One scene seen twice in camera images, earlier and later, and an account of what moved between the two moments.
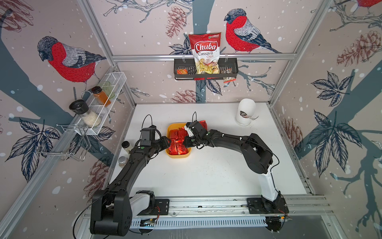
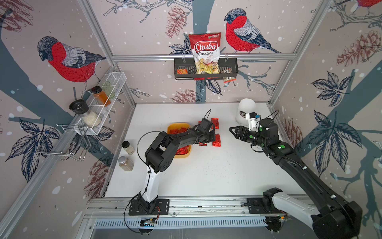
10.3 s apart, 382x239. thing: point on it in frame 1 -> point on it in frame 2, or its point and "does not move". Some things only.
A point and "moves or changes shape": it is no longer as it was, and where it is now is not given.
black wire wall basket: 184,68 does not move
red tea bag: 204,124 moves or changes shape
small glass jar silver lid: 122,161 does not move
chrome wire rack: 68,142 does not move
